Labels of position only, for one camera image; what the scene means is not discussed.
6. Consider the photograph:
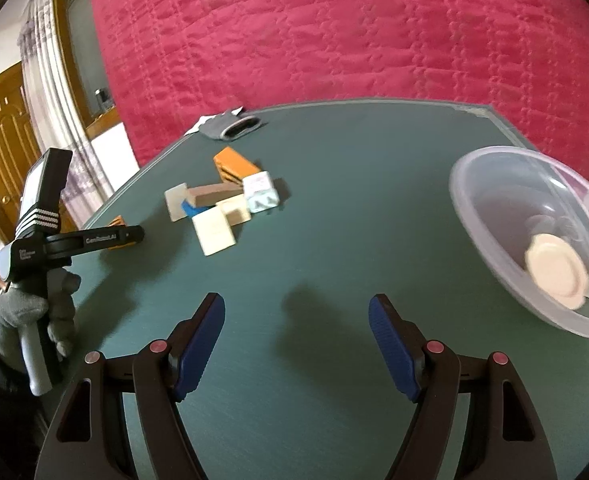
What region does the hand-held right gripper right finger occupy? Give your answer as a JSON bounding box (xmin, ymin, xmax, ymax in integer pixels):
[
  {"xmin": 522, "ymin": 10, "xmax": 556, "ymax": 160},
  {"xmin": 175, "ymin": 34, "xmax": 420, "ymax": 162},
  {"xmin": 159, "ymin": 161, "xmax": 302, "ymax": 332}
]
[{"xmin": 368, "ymin": 294, "xmax": 558, "ymax": 480}]

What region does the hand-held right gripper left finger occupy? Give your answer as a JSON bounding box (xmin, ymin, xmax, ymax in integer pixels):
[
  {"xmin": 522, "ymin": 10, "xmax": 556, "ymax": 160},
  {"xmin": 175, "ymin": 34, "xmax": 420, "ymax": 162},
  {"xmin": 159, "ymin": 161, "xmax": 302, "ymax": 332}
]
[{"xmin": 34, "ymin": 291, "xmax": 226, "ymax": 480}]

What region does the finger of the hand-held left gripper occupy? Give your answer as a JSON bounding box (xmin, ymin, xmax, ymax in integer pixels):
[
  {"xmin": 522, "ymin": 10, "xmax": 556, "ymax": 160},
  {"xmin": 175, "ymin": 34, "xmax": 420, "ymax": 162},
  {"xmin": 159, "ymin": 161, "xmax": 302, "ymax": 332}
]
[{"xmin": 116, "ymin": 226, "xmax": 145, "ymax": 249}]

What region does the plain orange block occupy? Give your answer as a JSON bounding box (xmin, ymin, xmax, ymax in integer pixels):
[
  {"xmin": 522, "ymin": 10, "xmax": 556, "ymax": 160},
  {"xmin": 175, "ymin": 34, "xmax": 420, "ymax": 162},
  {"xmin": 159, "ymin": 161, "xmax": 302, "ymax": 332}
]
[{"xmin": 105, "ymin": 215, "xmax": 138, "ymax": 250}]

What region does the whitewashed wooden block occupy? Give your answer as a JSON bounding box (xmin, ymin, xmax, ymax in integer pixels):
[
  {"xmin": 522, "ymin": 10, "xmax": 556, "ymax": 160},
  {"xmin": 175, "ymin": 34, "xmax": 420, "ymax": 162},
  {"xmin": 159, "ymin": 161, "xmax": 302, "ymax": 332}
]
[{"xmin": 164, "ymin": 183, "xmax": 191, "ymax": 222}]

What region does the cream wooden block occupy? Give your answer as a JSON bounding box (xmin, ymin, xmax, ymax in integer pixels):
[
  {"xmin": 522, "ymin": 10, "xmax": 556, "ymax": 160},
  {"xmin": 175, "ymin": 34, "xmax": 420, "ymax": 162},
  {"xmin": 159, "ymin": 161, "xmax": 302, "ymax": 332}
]
[{"xmin": 192, "ymin": 207, "xmax": 236, "ymax": 257}]

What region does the brown wooden block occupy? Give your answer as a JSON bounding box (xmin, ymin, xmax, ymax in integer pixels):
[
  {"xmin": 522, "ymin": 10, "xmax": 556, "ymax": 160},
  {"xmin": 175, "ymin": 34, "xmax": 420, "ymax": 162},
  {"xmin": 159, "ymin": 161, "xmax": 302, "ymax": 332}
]
[{"xmin": 187, "ymin": 182, "xmax": 245, "ymax": 207}]

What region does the light natural wooden block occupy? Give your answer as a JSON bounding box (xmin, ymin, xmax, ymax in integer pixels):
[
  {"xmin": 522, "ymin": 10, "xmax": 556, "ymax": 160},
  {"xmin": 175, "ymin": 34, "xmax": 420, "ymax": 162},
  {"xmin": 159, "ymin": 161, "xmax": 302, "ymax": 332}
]
[{"xmin": 216, "ymin": 195, "xmax": 252, "ymax": 226}]

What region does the orange block with black stripes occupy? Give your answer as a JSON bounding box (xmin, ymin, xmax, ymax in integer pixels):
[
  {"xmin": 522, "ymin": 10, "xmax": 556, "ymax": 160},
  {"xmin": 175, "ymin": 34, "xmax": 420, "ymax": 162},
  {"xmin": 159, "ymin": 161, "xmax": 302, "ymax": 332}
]
[{"xmin": 213, "ymin": 146, "xmax": 259, "ymax": 186}]

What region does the white block with black stripes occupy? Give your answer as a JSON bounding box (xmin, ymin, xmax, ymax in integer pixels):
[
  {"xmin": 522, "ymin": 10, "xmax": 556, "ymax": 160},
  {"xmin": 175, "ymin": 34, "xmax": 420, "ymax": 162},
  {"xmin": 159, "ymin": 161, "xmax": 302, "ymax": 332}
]
[{"xmin": 242, "ymin": 170, "xmax": 280, "ymax": 213}]

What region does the small cream plate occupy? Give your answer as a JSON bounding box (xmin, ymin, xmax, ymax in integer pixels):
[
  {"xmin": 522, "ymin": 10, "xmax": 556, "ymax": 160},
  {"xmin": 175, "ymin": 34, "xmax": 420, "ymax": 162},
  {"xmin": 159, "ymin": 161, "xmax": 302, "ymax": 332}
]
[{"xmin": 525, "ymin": 233, "xmax": 588, "ymax": 311}]

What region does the clear plastic bowl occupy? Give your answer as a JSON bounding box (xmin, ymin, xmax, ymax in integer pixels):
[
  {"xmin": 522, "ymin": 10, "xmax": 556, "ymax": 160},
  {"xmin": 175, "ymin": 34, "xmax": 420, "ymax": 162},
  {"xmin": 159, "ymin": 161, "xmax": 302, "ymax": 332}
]
[{"xmin": 449, "ymin": 146, "xmax": 589, "ymax": 339}]

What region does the person's left hand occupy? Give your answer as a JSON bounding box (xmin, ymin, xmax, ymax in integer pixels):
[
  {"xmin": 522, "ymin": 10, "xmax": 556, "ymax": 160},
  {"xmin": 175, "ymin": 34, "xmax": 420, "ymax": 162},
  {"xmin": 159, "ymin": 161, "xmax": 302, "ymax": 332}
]
[{"xmin": 0, "ymin": 267, "xmax": 82, "ymax": 376}]

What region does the wooden door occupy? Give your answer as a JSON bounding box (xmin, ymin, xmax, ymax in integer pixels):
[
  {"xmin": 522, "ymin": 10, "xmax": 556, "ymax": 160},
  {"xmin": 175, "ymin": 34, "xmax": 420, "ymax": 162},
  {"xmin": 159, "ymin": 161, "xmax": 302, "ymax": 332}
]
[{"xmin": 0, "ymin": 67, "xmax": 42, "ymax": 241}]

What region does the grey knitted glove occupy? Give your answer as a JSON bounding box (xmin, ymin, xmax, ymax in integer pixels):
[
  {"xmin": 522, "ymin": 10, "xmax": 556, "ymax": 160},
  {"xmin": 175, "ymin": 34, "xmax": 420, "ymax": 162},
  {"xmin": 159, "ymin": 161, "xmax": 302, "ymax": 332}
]
[{"xmin": 198, "ymin": 107, "xmax": 261, "ymax": 141}]

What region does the striped window curtain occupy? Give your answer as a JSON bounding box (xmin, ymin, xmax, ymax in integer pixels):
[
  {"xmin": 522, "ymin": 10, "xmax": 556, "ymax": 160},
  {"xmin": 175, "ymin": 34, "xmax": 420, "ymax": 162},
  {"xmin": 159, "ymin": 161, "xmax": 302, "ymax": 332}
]
[{"xmin": 18, "ymin": 0, "xmax": 115, "ymax": 228}]

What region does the red quilted blanket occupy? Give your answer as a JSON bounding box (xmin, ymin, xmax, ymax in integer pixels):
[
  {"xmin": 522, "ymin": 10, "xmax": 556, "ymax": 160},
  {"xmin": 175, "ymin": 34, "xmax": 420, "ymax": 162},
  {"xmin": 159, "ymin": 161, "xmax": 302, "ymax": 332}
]
[{"xmin": 88, "ymin": 0, "xmax": 589, "ymax": 181}]

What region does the wooden window frame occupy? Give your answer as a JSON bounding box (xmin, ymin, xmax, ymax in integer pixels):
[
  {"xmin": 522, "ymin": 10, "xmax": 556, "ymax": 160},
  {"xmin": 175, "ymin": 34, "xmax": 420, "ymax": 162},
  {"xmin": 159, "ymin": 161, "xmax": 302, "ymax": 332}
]
[{"xmin": 52, "ymin": 0, "xmax": 125, "ymax": 142}]

